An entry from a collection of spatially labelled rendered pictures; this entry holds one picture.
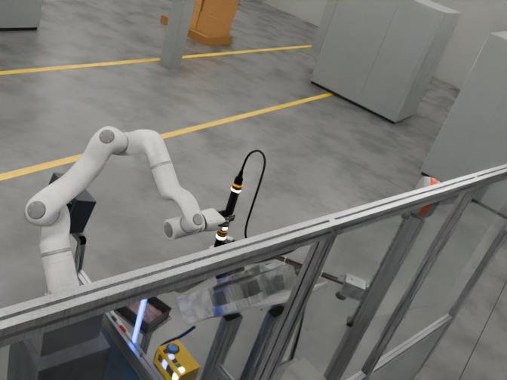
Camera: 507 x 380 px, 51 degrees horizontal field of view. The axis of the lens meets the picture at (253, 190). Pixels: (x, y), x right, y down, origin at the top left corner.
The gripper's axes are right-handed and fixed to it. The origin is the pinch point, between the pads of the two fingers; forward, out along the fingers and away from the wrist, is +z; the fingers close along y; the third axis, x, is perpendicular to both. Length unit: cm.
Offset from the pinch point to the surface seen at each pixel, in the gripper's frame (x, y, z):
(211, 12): -94, -643, 519
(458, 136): -80, -124, 538
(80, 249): -47, -52, -37
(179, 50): -121, -514, 364
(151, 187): -148, -221, 132
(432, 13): 34, -297, 660
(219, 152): -149, -265, 256
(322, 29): -103, -628, 836
